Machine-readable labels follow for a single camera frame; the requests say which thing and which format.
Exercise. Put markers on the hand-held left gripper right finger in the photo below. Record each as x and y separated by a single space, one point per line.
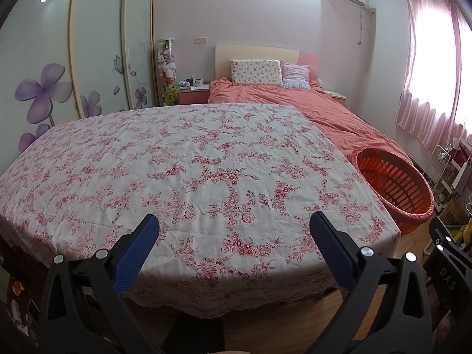
332 250

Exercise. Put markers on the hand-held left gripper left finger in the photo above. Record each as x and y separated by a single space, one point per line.
136 254

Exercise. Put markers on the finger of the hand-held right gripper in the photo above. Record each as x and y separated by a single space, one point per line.
446 280
455 245

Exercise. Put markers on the orange plastic basket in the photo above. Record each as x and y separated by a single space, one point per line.
394 188

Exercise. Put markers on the yellow item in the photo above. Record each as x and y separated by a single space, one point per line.
464 232

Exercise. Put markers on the cardboard box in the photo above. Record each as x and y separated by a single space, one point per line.
453 212

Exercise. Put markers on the white red box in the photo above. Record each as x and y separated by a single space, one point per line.
462 162

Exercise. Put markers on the floral pink white tablecloth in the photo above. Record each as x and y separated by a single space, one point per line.
202 191

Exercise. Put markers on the coral pink duvet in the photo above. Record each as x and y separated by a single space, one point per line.
313 110

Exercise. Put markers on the beige nightstand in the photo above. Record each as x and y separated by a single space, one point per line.
336 97

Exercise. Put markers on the yellow plush toy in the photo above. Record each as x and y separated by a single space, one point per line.
169 95

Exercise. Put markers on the pink curtain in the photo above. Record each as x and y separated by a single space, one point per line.
427 81

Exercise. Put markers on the pink nightstand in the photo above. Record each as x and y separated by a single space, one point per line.
192 96

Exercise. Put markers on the pink striped pillow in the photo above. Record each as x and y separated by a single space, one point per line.
296 75

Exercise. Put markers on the floral pillow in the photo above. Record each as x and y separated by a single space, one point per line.
256 72

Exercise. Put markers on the clear tube of plush toys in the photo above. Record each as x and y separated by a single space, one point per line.
166 61

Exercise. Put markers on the wardrobe with purple flowers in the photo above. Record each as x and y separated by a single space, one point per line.
92 51

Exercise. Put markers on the beige pink headboard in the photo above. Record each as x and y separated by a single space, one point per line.
258 52

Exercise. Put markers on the air conditioner pipe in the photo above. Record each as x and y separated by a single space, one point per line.
359 25

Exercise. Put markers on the white wall switch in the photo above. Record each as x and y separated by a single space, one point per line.
201 39

